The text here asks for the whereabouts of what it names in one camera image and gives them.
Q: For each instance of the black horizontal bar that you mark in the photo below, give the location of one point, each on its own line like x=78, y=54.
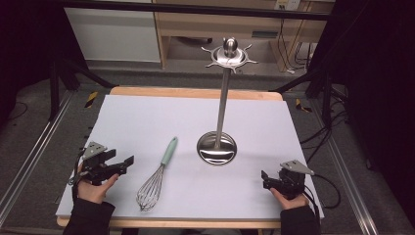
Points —
x=195, y=9

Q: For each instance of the person's left hand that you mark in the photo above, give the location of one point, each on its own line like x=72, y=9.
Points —
x=94, y=188

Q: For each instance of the wooden table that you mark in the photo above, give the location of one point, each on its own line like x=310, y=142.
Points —
x=195, y=92

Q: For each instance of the steel utensil stand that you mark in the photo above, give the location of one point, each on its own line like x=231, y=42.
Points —
x=222, y=107

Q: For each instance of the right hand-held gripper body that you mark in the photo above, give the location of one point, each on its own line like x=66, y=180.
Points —
x=292, y=179

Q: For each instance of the wooden desk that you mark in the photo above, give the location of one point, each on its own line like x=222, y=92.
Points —
x=228, y=23

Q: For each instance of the person's right hand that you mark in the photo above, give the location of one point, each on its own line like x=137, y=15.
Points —
x=287, y=200

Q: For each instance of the white power strip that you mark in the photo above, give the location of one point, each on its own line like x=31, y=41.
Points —
x=287, y=4

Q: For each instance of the black metal stand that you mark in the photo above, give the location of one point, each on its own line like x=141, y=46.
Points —
x=321, y=88
x=65, y=81

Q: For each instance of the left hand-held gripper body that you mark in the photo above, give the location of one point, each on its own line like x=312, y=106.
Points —
x=96, y=162

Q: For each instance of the metal floor rail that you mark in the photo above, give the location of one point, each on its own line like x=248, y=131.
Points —
x=32, y=156
x=349, y=186

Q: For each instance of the white table mat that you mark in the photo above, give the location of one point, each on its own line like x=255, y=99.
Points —
x=195, y=156

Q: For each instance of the white cabinet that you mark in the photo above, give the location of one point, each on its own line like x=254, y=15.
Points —
x=111, y=32

